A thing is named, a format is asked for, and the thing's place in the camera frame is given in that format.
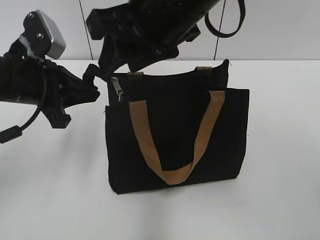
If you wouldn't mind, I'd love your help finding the silver zipper pull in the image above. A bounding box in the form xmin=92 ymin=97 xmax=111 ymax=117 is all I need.
xmin=111 ymin=76 xmax=124 ymax=103

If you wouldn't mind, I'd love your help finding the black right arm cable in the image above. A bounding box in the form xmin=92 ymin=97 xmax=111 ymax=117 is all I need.
xmin=204 ymin=0 xmax=245 ymax=38

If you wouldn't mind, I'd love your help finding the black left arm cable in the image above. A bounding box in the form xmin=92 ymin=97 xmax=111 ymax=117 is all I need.
xmin=0 ymin=57 xmax=48 ymax=144

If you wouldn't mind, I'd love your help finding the tan rear bag strap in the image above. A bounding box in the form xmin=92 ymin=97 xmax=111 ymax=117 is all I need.
xmin=127 ymin=66 xmax=213 ymax=81

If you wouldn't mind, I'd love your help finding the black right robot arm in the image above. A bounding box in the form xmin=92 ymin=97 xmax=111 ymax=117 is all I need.
xmin=85 ymin=0 xmax=218 ymax=77

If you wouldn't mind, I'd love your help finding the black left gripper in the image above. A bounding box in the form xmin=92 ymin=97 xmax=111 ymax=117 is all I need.
xmin=40 ymin=60 xmax=108 ymax=129

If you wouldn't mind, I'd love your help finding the tan front bag strap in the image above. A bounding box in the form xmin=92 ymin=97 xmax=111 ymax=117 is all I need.
xmin=128 ymin=90 xmax=225 ymax=186

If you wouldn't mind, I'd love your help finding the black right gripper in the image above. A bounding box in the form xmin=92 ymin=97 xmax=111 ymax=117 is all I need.
xmin=86 ymin=0 xmax=201 ymax=75

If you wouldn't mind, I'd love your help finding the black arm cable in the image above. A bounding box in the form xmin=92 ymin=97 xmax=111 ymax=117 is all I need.
xmin=0 ymin=57 xmax=48 ymax=144
xmin=204 ymin=0 xmax=245 ymax=38

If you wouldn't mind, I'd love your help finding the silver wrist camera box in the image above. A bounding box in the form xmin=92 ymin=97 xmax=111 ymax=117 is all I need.
xmin=23 ymin=9 xmax=66 ymax=60

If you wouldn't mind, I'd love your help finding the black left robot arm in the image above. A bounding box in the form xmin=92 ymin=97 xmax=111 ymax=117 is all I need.
xmin=0 ymin=40 xmax=100 ymax=129

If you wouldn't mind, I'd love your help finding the tan bag strap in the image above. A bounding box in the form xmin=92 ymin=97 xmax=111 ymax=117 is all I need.
xmin=128 ymin=90 xmax=225 ymax=186
xmin=127 ymin=66 xmax=213 ymax=81

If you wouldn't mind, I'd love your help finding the black tote bag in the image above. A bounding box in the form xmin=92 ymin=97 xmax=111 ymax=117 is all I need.
xmin=105 ymin=60 xmax=250 ymax=194

